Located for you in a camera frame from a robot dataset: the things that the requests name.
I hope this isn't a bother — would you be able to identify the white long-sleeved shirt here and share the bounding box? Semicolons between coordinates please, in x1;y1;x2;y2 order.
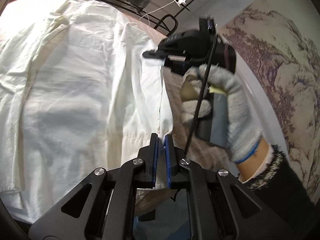
0;0;174;224

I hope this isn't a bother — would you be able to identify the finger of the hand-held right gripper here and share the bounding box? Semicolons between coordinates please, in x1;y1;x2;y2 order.
142;49;187;61

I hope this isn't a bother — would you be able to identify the black metal clothes rack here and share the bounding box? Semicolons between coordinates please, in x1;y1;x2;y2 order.
82;0;213;37

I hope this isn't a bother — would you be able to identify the landscape wall painting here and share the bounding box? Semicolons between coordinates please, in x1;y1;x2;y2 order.
220;0;320;203

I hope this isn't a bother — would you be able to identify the beige checked blanket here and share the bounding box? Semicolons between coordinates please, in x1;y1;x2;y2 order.
0;0;232;214

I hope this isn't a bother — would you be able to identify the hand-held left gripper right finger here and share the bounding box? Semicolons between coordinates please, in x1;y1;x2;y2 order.
165;135;295;240

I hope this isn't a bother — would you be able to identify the person's right hand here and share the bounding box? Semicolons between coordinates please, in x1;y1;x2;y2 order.
180;64;263;164

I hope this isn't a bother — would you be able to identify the white lamp cable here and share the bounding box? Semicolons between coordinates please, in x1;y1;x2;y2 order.
139;1;177;25

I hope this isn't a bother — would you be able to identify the person's right forearm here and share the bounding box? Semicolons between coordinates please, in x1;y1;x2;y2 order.
236;140;319;240

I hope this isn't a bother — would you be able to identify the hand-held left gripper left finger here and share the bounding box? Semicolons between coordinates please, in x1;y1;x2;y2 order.
29;133;158;240

